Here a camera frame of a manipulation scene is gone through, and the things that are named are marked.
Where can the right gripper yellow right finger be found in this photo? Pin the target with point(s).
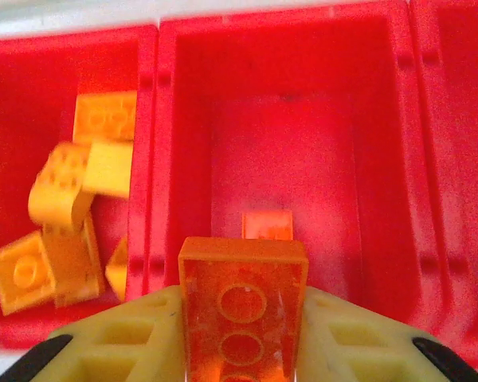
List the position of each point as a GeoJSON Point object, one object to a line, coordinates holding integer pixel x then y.
{"type": "Point", "coordinates": [362, 342]}

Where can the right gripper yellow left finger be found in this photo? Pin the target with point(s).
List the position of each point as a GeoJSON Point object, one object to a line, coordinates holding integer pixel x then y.
{"type": "Point", "coordinates": [115, 342]}

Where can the small yellow lego brick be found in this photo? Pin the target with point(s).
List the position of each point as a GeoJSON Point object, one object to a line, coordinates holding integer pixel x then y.
{"type": "Point", "coordinates": [20, 272]}

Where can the small orange lego brick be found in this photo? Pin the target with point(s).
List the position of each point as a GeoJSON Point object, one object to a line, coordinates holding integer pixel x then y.
{"type": "Point", "coordinates": [267, 224]}

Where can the yellow arch lego piece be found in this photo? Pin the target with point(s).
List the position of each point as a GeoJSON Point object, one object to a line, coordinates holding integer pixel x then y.
{"type": "Point", "coordinates": [57, 187]}

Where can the red plastic bin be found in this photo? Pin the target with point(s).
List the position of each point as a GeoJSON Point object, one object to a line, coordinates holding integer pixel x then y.
{"type": "Point", "coordinates": [24, 119]}
{"type": "Point", "coordinates": [287, 139]}
{"type": "Point", "coordinates": [462, 159]}

